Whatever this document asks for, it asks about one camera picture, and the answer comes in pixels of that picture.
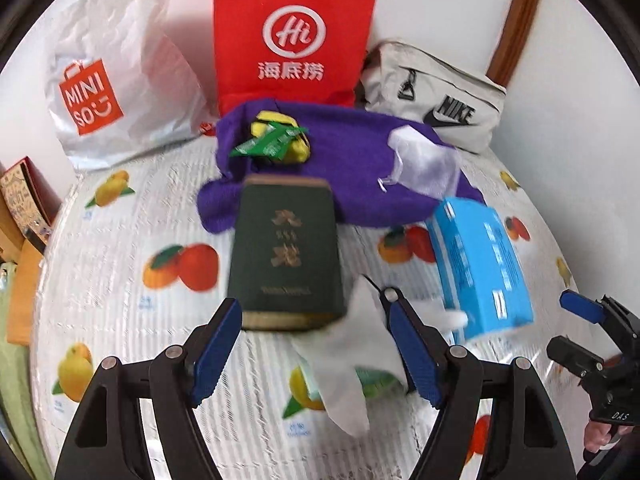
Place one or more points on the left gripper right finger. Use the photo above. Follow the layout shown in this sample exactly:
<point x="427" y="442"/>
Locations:
<point x="525" y="438"/>

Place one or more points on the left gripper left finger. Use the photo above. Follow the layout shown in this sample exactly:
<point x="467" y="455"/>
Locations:
<point x="106" y="438"/>

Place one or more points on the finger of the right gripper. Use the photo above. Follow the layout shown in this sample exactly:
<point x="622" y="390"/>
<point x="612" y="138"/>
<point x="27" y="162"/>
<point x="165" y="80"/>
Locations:
<point x="576" y="359"/>
<point x="593" y="311"/>

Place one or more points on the blue tissue pack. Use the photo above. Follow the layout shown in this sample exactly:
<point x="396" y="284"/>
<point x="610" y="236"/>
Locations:
<point x="478" y="269"/>

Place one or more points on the white mesh drawstring pouch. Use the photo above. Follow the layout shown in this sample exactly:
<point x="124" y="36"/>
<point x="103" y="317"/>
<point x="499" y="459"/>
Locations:
<point x="421" y="165"/>

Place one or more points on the green snack sachet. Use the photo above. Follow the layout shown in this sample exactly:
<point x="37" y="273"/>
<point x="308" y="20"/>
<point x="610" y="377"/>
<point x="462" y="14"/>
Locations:
<point x="274" y="143"/>

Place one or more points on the green tissue packet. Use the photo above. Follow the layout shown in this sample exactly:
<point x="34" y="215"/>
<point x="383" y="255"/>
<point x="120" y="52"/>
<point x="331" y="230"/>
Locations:
<point x="373" y="382"/>

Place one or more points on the right hand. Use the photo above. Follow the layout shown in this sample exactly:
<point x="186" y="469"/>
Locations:
<point x="597" y="435"/>

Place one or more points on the wooden chair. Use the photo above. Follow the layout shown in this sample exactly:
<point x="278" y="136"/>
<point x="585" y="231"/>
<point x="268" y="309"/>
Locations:
<point x="23" y="296"/>

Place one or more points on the beige Nike waist bag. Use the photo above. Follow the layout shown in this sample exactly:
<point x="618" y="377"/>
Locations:
<point x="402" y="80"/>

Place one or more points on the dark green tea tin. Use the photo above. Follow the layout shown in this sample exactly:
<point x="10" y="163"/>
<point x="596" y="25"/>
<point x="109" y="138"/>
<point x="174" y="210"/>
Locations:
<point x="285" y="268"/>

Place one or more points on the purple towel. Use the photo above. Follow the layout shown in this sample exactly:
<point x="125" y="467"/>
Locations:
<point x="348" y="148"/>

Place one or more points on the yellow black small pouch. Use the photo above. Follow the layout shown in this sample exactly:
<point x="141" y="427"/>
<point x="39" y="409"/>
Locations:
<point x="300" y="149"/>

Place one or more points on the white Miniso plastic bag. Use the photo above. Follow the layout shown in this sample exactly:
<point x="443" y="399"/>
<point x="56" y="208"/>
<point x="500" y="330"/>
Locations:
<point x="117" y="87"/>

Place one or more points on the red Haidilao paper bag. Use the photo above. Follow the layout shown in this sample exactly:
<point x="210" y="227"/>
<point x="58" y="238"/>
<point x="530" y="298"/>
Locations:
<point x="293" y="50"/>

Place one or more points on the brown wooden door frame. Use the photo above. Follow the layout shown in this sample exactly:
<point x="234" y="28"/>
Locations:
<point x="512" y="41"/>

